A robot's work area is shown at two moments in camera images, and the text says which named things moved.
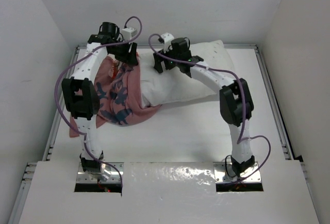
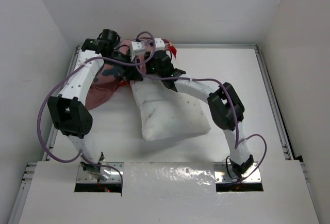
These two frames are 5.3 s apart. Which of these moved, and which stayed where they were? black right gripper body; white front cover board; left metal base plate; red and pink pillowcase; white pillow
Moved: white pillow; black right gripper body; red and pink pillowcase
Stayed: left metal base plate; white front cover board
